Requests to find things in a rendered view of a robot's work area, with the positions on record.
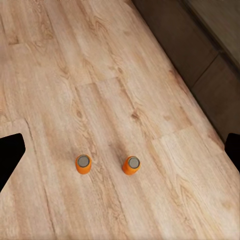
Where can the can of soda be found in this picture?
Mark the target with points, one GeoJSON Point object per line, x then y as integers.
{"type": "Point", "coordinates": [83, 164]}
{"type": "Point", "coordinates": [132, 165]}

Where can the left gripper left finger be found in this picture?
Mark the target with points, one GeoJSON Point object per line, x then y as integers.
{"type": "Point", "coordinates": [12, 149]}

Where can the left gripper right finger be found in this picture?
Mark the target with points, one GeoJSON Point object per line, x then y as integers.
{"type": "Point", "coordinates": [232, 148]}

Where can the cabinet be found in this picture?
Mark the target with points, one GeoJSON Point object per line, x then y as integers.
{"type": "Point", "coordinates": [202, 39]}

